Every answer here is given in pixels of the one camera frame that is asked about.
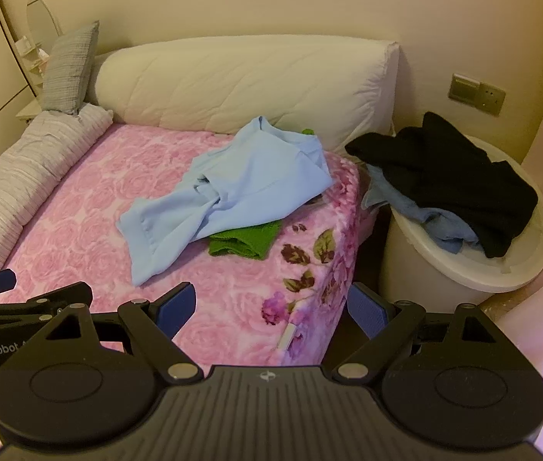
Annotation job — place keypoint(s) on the brass wall socket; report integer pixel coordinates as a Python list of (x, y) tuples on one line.
[(492, 100)]

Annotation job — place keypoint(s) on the white padded headboard cushion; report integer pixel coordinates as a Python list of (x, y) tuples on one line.
[(233, 81)]

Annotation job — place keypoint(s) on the grey striped quilt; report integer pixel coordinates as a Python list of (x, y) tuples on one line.
[(26, 168)]

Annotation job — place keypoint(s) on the white vanity shelf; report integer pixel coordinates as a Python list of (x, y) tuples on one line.
[(31, 62)]

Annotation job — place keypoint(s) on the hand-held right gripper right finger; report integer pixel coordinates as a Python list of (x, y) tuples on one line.
[(367, 312)]

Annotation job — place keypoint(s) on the grey pillow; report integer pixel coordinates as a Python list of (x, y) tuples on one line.
[(67, 67)]

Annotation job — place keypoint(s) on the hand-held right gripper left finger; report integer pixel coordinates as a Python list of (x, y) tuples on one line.
[(177, 309)]

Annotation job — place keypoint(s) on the pink floral blanket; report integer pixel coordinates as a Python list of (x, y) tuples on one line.
[(108, 192)]

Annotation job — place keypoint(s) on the oval mirror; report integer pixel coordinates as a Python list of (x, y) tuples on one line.
[(40, 17)]

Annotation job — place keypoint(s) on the light blue sweatshirt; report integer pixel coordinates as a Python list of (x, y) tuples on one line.
[(252, 173)]

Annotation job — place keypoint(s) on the green knit garment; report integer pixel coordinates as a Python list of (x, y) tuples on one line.
[(245, 242)]

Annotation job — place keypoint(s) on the grey-blue garment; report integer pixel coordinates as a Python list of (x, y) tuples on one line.
[(444, 233)]

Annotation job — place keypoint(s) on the black garment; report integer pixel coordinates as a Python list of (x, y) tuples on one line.
[(444, 177)]

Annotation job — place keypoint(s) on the white round laundry bin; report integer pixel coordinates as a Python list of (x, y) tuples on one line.
[(434, 269)]

